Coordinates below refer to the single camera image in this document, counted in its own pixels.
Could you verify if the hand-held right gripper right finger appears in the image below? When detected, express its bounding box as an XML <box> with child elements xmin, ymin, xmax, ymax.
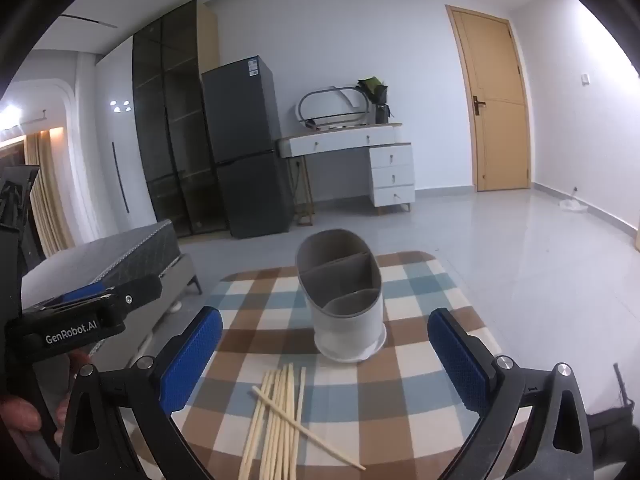
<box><xmin>427</xmin><ymin>308</ymin><xmax>593</xmax><ymax>480</ymax></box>

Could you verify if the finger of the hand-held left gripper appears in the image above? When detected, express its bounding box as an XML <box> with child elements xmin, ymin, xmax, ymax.
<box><xmin>22</xmin><ymin>275</ymin><xmax>164</xmax><ymax>318</ymax></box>

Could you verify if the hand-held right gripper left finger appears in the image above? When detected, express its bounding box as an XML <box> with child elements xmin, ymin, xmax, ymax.
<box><xmin>59</xmin><ymin>306</ymin><xmax>223</xmax><ymax>480</ymax></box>

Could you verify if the pile of bamboo chopsticks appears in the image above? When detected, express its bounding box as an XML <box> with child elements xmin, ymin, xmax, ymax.
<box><xmin>239</xmin><ymin>364</ymin><xmax>367</xmax><ymax>480</ymax></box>

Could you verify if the white grey utensil holder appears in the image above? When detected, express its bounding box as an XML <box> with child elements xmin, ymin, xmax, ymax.
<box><xmin>295</xmin><ymin>228</ymin><xmax>388</xmax><ymax>363</ymax></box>

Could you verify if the person's left hand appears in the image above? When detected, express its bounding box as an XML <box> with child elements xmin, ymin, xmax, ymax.
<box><xmin>0</xmin><ymin>392</ymin><xmax>72</xmax><ymax>442</ymax></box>

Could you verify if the grey quilted sofa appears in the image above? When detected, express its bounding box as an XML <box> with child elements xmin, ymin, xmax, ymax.
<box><xmin>90</xmin><ymin>252</ymin><xmax>203</xmax><ymax>376</ymax></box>
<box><xmin>20</xmin><ymin>219</ymin><xmax>181</xmax><ymax>311</ymax></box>

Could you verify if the plaid tablecloth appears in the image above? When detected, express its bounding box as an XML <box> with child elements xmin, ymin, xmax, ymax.
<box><xmin>132</xmin><ymin>251</ymin><xmax>506</xmax><ymax>480</ymax></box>

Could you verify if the beige curtain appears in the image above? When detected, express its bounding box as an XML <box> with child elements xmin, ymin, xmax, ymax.
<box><xmin>24</xmin><ymin>130</ymin><xmax>76</xmax><ymax>258</ymax></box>

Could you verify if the dark cloth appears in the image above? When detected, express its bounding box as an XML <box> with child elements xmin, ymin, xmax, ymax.
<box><xmin>585</xmin><ymin>362</ymin><xmax>640</xmax><ymax>480</ymax></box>

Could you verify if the gold metal stool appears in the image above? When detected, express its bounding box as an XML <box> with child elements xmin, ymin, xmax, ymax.
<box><xmin>291</xmin><ymin>155</ymin><xmax>315</xmax><ymax>226</ymax></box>

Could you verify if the white wardrobe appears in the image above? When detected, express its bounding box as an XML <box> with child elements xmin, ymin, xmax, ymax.
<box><xmin>95</xmin><ymin>40</ymin><xmax>158</xmax><ymax>238</ymax></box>

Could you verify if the dark glass cabinet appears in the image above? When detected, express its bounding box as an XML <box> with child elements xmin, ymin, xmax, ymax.
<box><xmin>131</xmin><ymin>0</ymin><xmax>231</xmax><ymax>238</ymax></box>

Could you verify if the dark grey refrigerator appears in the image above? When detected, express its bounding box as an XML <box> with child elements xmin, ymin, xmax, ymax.
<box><xmin>201</xmin><ymin>55</ymin><xmax>295</xmax><ymax>240</ymax></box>

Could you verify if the white desk with drawers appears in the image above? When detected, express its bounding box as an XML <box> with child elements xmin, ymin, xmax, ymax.
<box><xmin>277</xmin><ymin>122</ymin><xmax>417</xmax><ymax>217</ymax></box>

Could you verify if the wooden door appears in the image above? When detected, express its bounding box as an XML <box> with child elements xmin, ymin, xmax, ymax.
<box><xmin>445</xmin><ymin>5</ymin><xmax>532</xmax><ymax>192</ymax></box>

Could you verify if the oval mirror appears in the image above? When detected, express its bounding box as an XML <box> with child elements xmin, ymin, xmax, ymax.
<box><xmin>296</xmin><ymin>86</ymin><xmax>373</xmax><ymax>131</ymax></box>

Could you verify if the black bag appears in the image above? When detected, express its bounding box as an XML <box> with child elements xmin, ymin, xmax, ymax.
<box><xmin>357</xmin><ymin>77</ymin><xmax>390</xmax><ymax>125</ymax></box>

